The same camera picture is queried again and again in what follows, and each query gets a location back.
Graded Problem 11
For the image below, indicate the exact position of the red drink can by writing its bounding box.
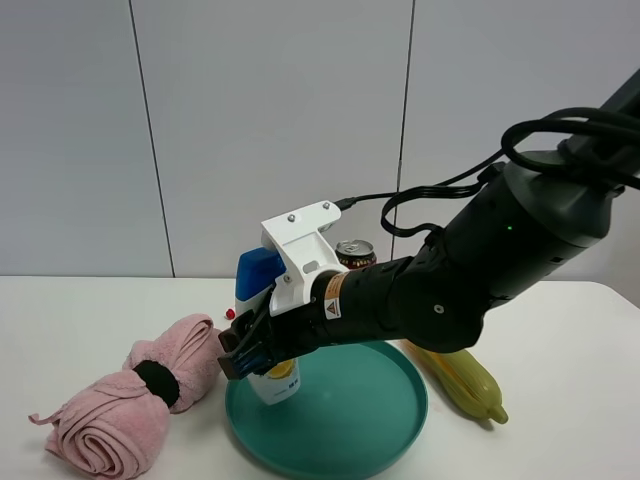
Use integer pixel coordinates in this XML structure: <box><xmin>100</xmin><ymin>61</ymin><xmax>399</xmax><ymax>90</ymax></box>
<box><xmin>335</xmin><ymin>239</ymin><xmax>377</xmax><ymax>270</ymax></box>

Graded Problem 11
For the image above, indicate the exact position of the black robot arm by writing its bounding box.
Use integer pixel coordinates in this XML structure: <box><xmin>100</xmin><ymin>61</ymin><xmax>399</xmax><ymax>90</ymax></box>
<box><xmin>219</xmin><ymin>76</ymin><xmax>639</xmax><ymax>380</ymax></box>

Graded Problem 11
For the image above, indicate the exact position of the toy corn cob green husk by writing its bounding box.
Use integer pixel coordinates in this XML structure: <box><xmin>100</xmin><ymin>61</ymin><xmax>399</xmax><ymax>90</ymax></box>
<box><xmin>403</xmin><ymin>340</ymin><xmax>509</xmax><ymax>424</ymax></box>

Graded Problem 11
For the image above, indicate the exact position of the white shampoo bottle blue cap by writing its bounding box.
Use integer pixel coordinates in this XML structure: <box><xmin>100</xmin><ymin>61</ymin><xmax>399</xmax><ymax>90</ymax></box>
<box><xmin>235</xmin><ymin>247</ymin><xmax>301</xmax><ymax>405</ymax></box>

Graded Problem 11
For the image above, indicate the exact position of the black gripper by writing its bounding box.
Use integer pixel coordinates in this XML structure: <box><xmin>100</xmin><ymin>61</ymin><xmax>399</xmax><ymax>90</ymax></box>
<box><xmin>218</xmin><ymin>272</ymin><xmax>350</xmax><ymax>380</ymax></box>

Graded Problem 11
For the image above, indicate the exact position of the rolled pink towel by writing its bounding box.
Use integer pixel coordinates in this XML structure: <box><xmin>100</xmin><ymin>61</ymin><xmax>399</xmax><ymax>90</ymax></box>
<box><xmin>29</xmin><ymin>314</ymin><xmax>223</xmax><ymax>479</ymax></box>

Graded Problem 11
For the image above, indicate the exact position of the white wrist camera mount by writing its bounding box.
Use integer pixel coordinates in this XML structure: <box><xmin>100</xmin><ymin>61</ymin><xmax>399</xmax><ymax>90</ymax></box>
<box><xmin>261</xmin><ymin>200</ymin><xmax>346</xmax><ymax>317</ymax></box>

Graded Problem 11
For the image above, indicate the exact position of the teal round plastic plate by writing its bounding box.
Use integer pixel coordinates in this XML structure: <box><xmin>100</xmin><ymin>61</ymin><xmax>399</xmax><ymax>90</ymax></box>
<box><xmin>225</xmin><ymin>342</ymin><xmax>428</xmax><ymax>479</ymax></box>

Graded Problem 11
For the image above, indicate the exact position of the black elastic band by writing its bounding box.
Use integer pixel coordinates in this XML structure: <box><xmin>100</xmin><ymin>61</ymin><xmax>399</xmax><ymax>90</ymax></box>
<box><xmin>133</xmin><ymin>360</ymin><xmax>180</xmax><ymax>409</ymax></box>

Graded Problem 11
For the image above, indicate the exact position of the black cable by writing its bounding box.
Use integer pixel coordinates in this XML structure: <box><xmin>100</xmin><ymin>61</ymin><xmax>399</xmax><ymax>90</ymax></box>
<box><xmin>333</xmin><ymin>105</ymin><xmax>640</xmax><ymax>240</ymax></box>

